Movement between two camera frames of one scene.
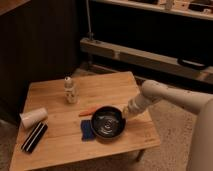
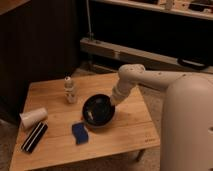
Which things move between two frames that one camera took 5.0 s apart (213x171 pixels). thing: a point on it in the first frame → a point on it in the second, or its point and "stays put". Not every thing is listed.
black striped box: [34, 137] stays put
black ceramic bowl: [108, 122] → [97, 109]
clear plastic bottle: [70, 92] stays put
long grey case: [138, 56] stays put
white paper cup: [32, 117] stays put
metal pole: [90, 33] stays put
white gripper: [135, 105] → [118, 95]
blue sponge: [87, 132] → [80, 132]
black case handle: [191, 63] stays put
